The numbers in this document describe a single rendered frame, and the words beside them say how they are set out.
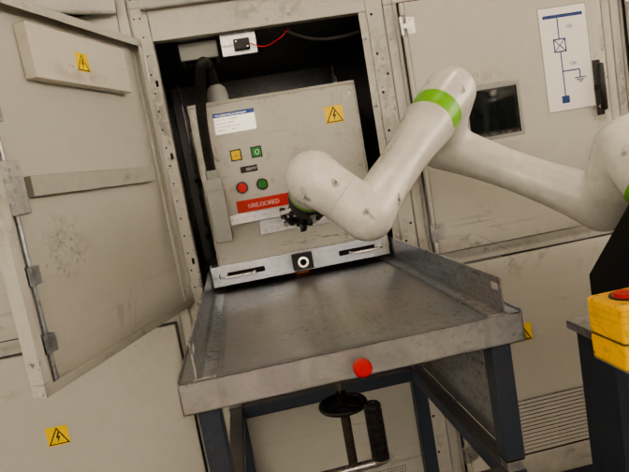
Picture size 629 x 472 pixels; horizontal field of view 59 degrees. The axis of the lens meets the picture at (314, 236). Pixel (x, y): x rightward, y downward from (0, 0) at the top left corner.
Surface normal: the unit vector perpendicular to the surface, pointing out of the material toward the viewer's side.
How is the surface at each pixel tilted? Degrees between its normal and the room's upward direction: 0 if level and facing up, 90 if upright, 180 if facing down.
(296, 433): 90
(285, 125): 90
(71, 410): 90
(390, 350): 90
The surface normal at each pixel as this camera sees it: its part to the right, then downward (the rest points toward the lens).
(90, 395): 0.14, 0.10
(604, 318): -0.98, 0.18
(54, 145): 0.96, -0.14
